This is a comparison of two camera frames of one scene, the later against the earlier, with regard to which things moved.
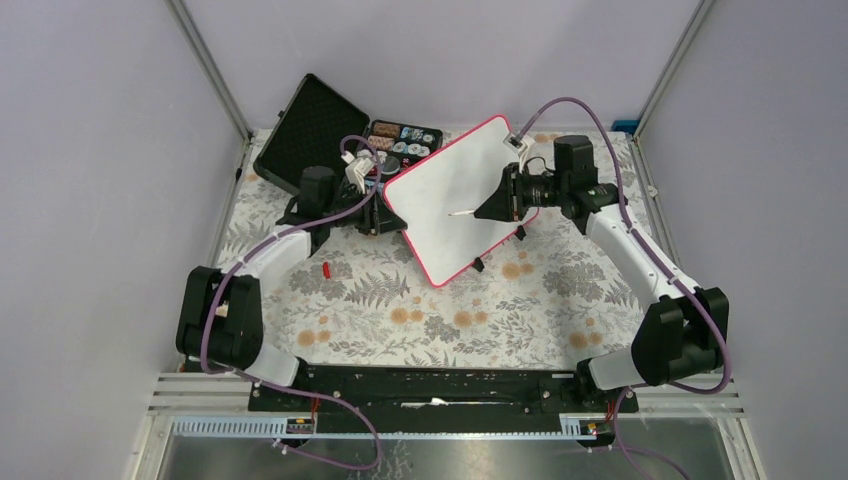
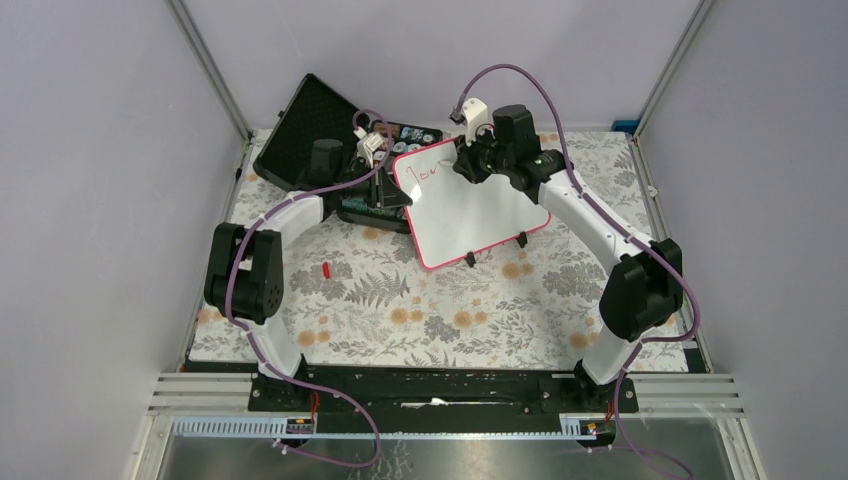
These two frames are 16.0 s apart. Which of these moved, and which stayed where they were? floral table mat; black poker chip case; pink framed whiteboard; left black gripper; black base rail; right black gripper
Moved: pink framed whiteboard; left black gripper; right black gripper
Stayed: floral table mat; black base rail; black poker chip case
